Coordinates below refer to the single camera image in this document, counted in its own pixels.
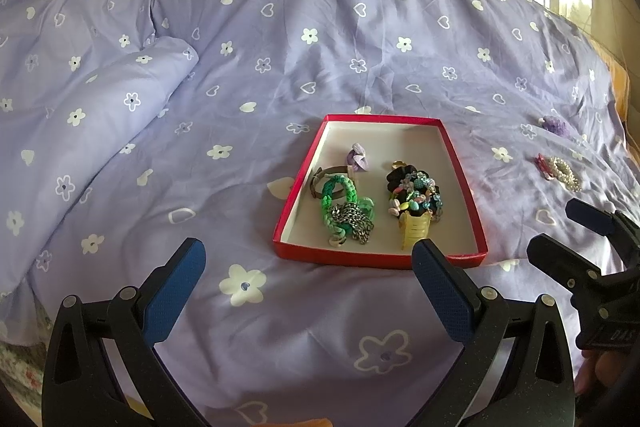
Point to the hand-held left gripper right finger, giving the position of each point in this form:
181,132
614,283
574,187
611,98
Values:
445,297

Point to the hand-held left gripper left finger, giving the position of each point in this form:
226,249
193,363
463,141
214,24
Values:
175,287

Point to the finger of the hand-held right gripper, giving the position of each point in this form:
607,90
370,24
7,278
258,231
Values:
557,257
592,214

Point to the black fabric scrunchie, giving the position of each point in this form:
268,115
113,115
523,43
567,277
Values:
400,179

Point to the purple hair clip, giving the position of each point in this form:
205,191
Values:
359,158

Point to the red shallow cardboard box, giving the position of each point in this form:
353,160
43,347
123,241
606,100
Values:
380,137

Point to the person's right hand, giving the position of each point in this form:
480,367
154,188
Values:
602,372

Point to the pink hair clip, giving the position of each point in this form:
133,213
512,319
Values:
542,164

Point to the yellow hair claw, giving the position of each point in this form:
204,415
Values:
415,229

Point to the purple fluffy scrunchie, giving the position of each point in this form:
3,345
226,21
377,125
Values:
557,126

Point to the orange mattress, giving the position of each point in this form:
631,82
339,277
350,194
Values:
620,82

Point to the gold metal bangle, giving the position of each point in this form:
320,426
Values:
327,170

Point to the floral bed sheet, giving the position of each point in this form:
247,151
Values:
20,372

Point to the purple flower print folded quilt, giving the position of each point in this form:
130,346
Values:
100,107

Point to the purple flower print bed cover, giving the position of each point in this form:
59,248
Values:
350,32

